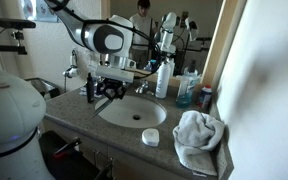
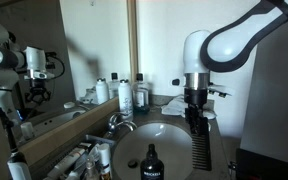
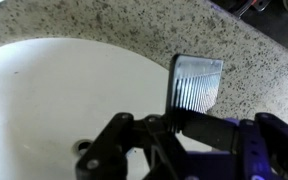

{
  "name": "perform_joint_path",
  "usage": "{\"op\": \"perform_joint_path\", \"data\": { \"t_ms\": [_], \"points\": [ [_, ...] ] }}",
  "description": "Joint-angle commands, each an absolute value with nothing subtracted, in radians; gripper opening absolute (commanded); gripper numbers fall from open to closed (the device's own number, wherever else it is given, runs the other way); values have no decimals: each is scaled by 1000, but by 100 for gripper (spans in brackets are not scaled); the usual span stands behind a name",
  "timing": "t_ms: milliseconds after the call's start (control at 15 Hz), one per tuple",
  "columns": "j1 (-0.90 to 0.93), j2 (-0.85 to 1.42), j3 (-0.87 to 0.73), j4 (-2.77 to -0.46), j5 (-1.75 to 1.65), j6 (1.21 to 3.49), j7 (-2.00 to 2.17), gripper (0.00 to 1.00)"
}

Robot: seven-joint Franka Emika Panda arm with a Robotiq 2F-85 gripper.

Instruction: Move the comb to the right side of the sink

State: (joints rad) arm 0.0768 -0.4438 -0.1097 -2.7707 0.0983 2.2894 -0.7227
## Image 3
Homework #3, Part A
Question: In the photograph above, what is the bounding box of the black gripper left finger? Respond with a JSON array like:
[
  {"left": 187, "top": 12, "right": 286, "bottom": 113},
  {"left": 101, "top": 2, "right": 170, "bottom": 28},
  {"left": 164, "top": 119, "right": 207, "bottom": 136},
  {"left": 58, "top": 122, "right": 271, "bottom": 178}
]
[{"left": 75, "top": 112, "right": 187, "bottom": 180}]

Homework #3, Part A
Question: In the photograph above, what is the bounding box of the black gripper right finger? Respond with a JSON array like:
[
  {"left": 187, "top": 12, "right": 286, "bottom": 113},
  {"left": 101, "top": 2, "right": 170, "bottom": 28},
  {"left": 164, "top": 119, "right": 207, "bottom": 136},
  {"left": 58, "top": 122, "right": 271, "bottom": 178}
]
[{"left": 180, "top": 111, "right": 288, "bottom": 180}]

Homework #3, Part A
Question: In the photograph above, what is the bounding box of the black comb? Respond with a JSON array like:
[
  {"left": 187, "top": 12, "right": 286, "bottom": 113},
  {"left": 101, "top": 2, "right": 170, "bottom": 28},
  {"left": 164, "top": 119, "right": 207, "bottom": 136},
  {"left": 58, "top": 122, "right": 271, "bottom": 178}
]
[{"left": 165, "top": 54, "right": 224, "bottom": 134}]

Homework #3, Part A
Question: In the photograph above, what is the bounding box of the sink drain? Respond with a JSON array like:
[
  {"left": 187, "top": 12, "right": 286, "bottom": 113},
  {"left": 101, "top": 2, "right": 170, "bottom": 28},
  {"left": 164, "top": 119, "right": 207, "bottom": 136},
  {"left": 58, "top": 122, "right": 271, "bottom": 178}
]
[{"left": 73, "top": 139, "right": 94, "bottom": 157}]

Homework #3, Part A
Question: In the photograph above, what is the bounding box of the white oval sink basin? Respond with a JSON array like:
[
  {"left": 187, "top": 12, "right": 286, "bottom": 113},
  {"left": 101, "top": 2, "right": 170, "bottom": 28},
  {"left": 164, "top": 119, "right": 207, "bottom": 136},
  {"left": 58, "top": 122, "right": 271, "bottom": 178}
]
[{"left": 0, "top": 37, "right": 215, "bottom": 180}]

